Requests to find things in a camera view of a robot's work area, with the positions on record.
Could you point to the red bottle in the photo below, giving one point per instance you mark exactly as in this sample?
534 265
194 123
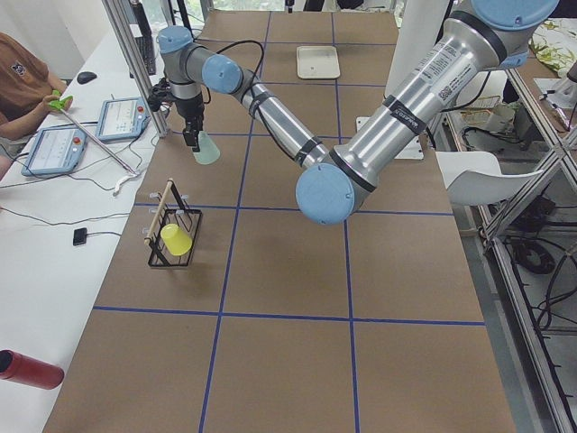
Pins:
26 370

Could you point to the aluminium frame post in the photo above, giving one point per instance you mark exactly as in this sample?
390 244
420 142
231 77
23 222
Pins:
122 30

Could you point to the black wire cup rack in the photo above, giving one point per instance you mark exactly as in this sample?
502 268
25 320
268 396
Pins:
172 208

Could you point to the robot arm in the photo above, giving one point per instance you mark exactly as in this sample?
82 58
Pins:
477 36

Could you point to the white chair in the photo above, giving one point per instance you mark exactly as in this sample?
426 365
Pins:
475 178

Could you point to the person in brown shirt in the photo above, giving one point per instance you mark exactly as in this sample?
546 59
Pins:
27 88

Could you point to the teach pendant near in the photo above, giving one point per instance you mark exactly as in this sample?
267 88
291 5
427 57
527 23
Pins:
55 151

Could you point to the teach pendant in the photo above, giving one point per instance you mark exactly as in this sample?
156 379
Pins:
122 119
55 151

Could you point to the black keyboard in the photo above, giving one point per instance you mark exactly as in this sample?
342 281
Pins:
145 46

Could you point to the yellow cup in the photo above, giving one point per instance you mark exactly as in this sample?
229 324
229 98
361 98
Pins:
176 239

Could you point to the small black puck device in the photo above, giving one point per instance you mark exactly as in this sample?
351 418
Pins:
79 236

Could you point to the green handled reacher stick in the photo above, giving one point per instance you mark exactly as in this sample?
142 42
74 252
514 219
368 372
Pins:
59 105

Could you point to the light green cup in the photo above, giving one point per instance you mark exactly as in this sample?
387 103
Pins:
208 152

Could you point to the cream rabbit tray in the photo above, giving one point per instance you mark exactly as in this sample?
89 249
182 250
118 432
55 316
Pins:
317 62

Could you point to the teach pendant far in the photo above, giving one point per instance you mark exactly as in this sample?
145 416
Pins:
122 119

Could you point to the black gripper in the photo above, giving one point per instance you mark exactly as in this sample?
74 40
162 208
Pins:
187 107

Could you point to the black computer mouse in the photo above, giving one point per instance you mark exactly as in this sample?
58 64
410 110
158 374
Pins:
85 77

